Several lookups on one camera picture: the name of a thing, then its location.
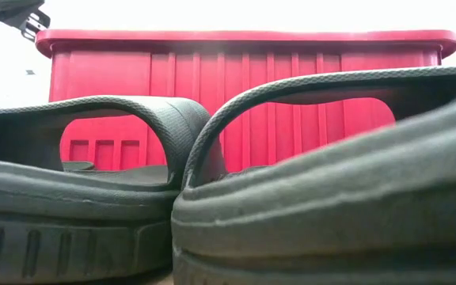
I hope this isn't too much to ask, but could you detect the red plastic ribbed bin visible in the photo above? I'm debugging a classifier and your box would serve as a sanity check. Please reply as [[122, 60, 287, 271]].
[[35, 28, 456, 174]]

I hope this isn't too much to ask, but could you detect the black rubber slide sandal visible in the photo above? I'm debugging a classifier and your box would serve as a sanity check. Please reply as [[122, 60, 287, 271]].
[[0, 94, 213, 285], [171, 65, 456, 285]]

